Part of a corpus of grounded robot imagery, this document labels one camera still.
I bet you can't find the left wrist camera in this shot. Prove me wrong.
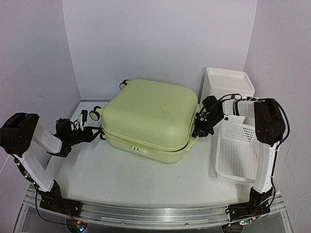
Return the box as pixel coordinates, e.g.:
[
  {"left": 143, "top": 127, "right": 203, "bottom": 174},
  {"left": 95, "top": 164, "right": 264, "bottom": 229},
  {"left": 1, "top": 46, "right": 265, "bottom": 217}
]
[{"left": 78, "top": 110, "right": 88, "bottom": 131}]

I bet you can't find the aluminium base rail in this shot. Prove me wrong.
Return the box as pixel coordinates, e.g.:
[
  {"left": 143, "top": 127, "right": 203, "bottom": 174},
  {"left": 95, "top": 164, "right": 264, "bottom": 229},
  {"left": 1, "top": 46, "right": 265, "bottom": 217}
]
[{"left": 13, "top": 186, "right": 293, "bottom": 233}]

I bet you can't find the white three-drawer storage cabinet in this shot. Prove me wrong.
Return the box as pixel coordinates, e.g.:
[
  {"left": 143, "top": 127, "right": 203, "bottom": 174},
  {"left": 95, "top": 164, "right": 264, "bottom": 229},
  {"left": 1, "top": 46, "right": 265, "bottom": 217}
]
[{"left": 200, "top": 67, "right": 255, "bottom": 103}]

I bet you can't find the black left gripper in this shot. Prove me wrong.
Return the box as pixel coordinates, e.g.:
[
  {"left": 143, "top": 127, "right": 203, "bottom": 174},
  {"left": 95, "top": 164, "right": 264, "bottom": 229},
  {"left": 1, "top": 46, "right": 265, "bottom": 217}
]
[{"left": 66, "top": 125, "right": 101, "bottom": 146}]

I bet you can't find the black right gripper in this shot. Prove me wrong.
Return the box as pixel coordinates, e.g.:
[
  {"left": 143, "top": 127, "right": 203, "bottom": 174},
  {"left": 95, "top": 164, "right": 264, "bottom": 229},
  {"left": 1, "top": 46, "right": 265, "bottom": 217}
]
[{"left": 192, "top": 114, "right": 225, "bottom": 138}]

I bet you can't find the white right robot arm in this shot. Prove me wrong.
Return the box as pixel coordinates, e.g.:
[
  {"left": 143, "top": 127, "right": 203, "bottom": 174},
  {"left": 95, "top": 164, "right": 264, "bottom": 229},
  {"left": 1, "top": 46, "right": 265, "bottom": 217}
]
[{"left": 192, "top": 94, "right": 290, "bottom": 220}]

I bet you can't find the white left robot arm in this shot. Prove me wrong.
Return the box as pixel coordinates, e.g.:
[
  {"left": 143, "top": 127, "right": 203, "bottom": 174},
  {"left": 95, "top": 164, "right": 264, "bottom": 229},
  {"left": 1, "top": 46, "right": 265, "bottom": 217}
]
[{"left": 0, "top": 110, "right": 103, "bottom": 212}]

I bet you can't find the pale green hard-shell suitcase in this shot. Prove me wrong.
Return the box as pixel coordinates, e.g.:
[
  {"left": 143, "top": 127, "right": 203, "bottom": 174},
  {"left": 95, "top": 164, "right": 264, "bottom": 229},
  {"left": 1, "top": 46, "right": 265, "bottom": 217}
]
[{"left": 89, "top": 79, "right": 198, "bottom": 163}]

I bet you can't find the white plastic mesh basket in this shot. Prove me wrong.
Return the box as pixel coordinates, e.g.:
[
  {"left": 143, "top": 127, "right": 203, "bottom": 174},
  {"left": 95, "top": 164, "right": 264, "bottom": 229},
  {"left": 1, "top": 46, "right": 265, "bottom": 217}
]
[{"left": 215, "top": 120, "right": 260, "bottom": 185}]

